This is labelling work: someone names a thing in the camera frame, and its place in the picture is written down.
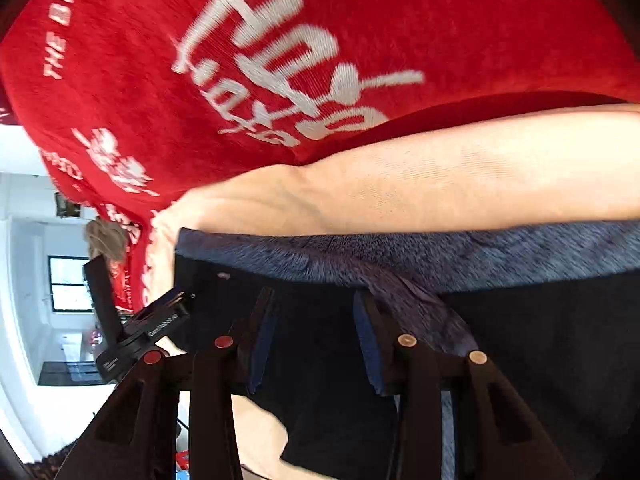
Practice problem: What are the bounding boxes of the red sofa cover white characters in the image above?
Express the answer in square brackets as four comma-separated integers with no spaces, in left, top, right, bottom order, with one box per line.
[1,0,639,312]

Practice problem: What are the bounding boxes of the cream seat cushion cover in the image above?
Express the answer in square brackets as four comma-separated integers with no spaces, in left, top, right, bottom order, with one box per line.
[142,103,640,480]

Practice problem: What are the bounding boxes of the black pants with blue waistband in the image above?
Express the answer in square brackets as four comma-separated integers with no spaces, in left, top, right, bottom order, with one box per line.
[175,221,639,479]

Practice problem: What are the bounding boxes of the window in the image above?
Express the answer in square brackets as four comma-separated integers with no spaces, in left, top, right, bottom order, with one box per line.
[48,256,92,313]

